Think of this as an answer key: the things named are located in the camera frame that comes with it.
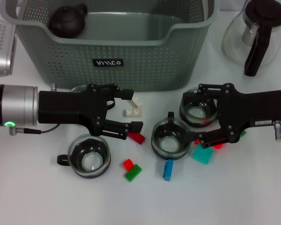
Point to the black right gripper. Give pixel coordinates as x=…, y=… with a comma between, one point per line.
x=248, y=110

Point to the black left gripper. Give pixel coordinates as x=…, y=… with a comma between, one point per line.
x=68, y=107

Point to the white toy block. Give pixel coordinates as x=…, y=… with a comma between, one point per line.
x=131, y=113

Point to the dark red curved block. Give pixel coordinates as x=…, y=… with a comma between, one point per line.
x=138, y=138

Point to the small red toy block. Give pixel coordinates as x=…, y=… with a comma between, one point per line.
x=196, y=141
x=127, y=164

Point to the red slope toy block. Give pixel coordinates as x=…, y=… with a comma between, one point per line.
x=218, y=146

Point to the green rectangular toy block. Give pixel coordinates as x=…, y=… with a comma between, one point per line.
x=132, y=174
x=243, y=133

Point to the teal square toy block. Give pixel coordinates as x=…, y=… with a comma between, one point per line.
x=202, y=154

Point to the grey-green perforated storage bin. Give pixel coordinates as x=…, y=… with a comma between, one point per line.
x=142, y=70

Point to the blue toy block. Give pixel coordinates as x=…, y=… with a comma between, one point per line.
x=167, y=170

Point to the dark clay teapot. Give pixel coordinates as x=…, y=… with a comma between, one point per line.
x=65, y=22

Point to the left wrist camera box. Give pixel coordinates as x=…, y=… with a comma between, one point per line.
x=0, y=58

